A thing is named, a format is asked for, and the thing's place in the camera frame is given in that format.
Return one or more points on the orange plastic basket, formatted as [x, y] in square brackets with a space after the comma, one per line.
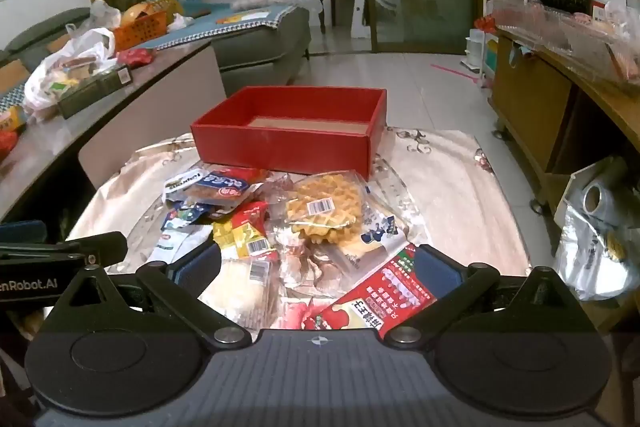
[140, 32]

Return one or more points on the clear plastic tray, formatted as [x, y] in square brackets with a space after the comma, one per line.
[565, 32]

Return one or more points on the pink red snack packet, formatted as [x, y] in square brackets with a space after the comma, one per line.
[300, 314]

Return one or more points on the orange snack packet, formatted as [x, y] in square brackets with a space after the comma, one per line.
[12, 119]

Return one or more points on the blue patterned blanket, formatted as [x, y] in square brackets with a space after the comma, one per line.
[210, 22]

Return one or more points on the white hazelnut wafer packet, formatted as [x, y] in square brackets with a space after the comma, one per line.
[182, 184]

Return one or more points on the blue cartoon snack packet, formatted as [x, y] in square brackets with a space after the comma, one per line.
[187, 214]

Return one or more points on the yellow bag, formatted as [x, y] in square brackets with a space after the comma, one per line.
[150, 7]

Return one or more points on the grey green sofa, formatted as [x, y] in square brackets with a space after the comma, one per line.
[260, 47]

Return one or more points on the clear waffle packet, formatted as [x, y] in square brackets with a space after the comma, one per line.
[325, 202]

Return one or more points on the grey coffee table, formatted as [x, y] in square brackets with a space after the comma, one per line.
[165, 72]

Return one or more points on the yellow red snack packet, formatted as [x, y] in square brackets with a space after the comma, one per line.
[245, 232]

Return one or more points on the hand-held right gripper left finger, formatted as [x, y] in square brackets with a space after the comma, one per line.
[197, 264]

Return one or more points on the white plastic bag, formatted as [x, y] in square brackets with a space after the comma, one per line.
[75, 52]

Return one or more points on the clear crinkled snack packet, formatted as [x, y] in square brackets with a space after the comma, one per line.
[310, 267]

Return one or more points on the red ornament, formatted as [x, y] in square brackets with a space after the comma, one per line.
[484, 25]

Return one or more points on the white plastic container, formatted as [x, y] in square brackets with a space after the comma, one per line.
[480, 52]

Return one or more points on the plastic bag roll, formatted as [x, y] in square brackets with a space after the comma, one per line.
[595, 247]

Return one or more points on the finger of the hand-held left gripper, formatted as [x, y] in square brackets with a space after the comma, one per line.
[100, 247]
[20, 232]

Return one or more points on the clear cake packet blue print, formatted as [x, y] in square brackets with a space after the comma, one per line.
[380, 227]

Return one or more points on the white snack packet red logo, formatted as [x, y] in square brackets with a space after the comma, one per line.
[172, 244]

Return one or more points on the clear white bread packet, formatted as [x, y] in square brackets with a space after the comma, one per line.
[240, 292]

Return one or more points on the wooden cabinet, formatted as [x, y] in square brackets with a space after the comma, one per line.
[530, 107]

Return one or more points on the dark green box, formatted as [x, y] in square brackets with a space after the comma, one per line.
[95, 92]

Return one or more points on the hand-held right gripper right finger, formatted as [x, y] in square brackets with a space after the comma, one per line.
[435, 274]

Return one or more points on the red crinkled snack packet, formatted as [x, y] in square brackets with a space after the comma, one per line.
[135, 57]

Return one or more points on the blue bun packet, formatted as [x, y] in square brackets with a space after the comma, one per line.
[225, 189]

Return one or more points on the red cardboard box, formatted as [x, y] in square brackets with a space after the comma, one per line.
[280, 147]

